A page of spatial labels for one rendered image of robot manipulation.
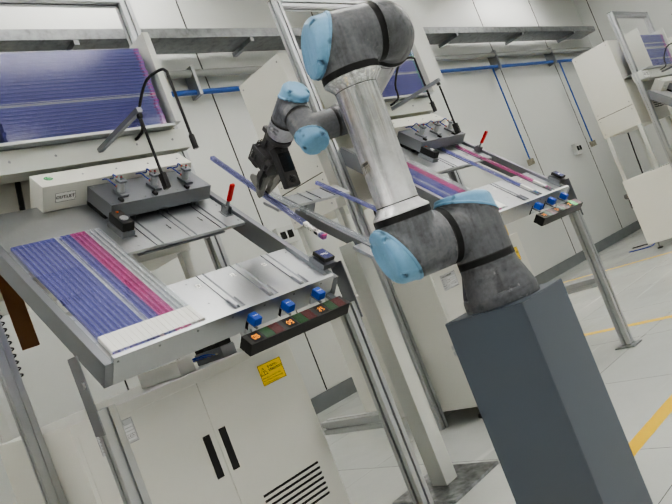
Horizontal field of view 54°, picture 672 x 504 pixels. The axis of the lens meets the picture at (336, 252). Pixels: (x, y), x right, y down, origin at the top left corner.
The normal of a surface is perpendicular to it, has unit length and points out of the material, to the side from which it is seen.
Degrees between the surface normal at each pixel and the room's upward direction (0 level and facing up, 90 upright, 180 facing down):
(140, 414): 90
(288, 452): 90
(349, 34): 95
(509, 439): 90
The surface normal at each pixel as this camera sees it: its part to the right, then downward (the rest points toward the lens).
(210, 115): 0.63, -0.28
